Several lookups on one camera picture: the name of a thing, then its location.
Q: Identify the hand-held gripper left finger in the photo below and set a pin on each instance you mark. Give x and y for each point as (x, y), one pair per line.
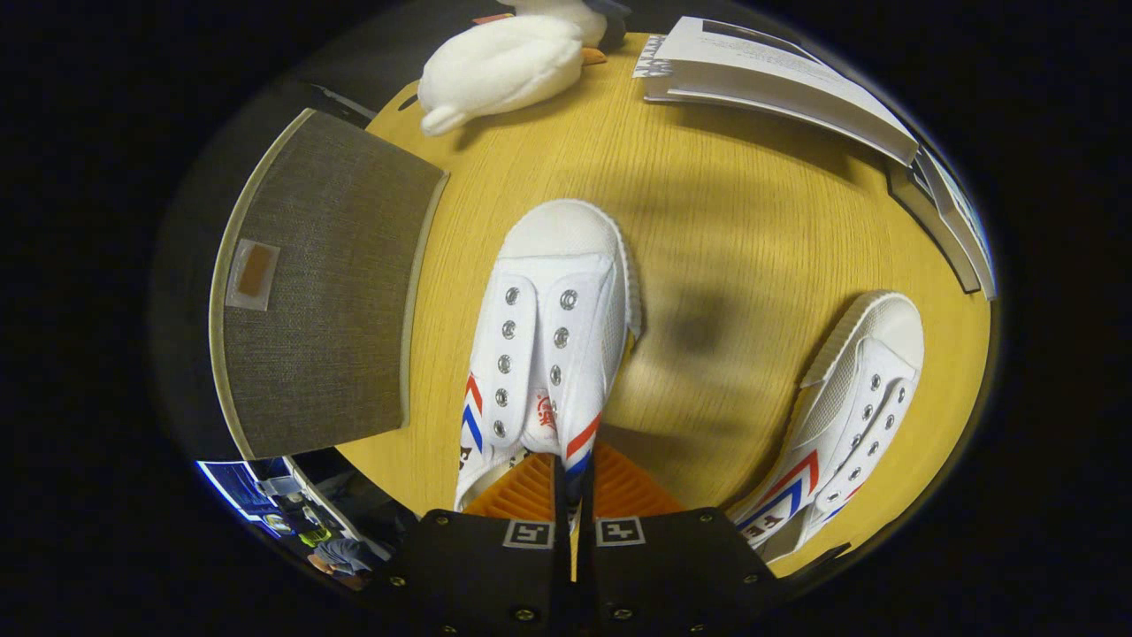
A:
(478, 566)

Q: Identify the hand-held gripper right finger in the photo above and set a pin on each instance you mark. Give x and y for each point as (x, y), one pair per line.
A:
(681, 566)

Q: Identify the white canvas shoe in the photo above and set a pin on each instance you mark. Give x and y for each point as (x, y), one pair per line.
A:
(548, 265)
(849, 398)

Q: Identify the grey fabric storage box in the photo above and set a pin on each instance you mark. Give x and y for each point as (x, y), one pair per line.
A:
(327, 292)

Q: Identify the lit monitor screen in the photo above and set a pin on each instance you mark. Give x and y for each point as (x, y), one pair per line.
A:
(234, 487)

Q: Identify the book with pale teal cover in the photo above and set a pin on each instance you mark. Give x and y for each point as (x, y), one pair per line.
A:
(968, 234)

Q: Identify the white book with portrait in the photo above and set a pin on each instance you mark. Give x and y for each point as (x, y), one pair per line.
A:
(778, 88)

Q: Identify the white duck plush toy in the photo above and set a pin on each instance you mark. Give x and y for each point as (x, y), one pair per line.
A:
(495, 71)

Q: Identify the blue penguin plush toy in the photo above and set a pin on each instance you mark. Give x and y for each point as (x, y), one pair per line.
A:
(575, 16)

